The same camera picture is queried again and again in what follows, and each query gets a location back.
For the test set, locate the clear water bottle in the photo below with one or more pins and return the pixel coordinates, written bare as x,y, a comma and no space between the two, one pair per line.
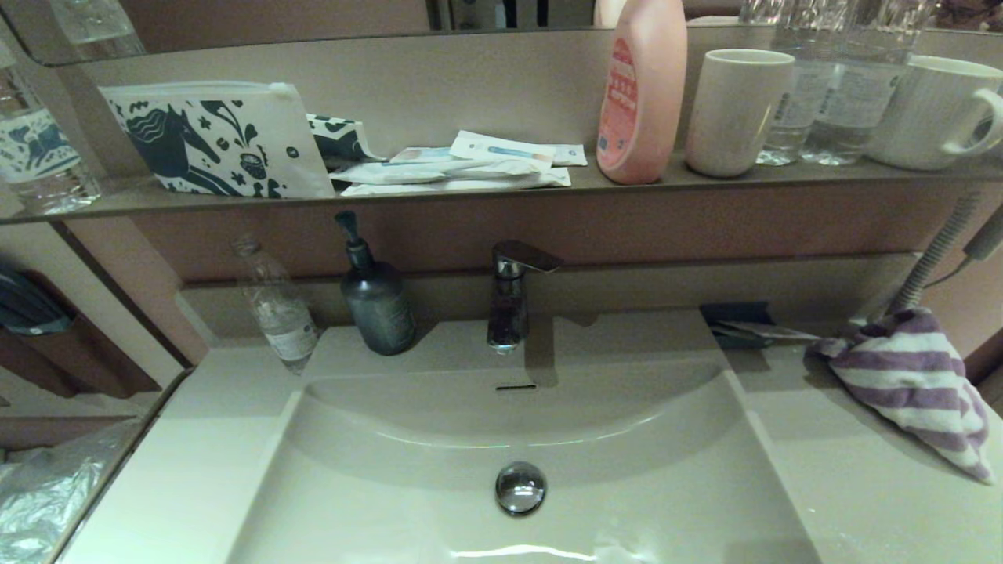
854,102
787,110

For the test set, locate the dark blue holder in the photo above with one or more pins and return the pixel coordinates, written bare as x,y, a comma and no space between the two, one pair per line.
27,305

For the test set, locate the dark soap dispenser bottle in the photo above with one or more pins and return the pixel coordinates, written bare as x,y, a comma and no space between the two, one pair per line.
380,313

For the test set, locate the small blue patterned pouch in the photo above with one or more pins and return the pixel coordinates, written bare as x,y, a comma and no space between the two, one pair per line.
337,141

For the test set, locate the wall mirror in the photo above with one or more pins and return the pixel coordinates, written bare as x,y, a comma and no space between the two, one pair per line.
274,19

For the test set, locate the white tissue sheet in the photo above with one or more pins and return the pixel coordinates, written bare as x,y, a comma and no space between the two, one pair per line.
776,332

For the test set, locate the chrome faucet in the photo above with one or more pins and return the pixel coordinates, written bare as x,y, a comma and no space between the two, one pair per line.
508,305

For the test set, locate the small white sachet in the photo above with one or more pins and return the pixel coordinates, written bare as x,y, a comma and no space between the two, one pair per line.
570,154

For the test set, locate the clear plastic bin bag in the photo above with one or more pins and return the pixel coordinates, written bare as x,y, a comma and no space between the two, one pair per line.
47,493

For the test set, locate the grey wall handset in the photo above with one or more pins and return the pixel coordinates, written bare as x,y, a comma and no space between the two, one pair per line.
986,239

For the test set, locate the small clear plastic bottle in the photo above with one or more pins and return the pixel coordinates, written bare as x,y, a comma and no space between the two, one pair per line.
282,321

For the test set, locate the white sink basin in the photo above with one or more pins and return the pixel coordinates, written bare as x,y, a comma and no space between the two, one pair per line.
392,486

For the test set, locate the white pouch blue horse print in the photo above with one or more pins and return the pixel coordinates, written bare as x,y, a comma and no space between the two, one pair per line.
258,117

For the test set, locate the pink lotion bottle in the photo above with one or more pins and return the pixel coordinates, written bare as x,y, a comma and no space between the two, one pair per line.
646,102

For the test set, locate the white packet blue stripe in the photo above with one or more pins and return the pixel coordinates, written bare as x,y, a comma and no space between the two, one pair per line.
501,149

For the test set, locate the white toothbrush packet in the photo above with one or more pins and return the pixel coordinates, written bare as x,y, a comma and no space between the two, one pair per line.
423,172

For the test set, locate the water bottle blue label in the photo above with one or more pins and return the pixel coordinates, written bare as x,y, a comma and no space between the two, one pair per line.
39,149

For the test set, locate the pale pink sachet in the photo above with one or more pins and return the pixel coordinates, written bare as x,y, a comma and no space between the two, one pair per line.
419,154

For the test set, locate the chrome drain stopper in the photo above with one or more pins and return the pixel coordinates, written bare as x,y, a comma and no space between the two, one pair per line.
520,488

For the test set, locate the grey wall shelf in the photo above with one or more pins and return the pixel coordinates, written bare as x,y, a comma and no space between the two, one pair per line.
627,190

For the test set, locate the purple white striped towel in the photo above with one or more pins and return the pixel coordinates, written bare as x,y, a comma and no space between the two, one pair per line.
901,376

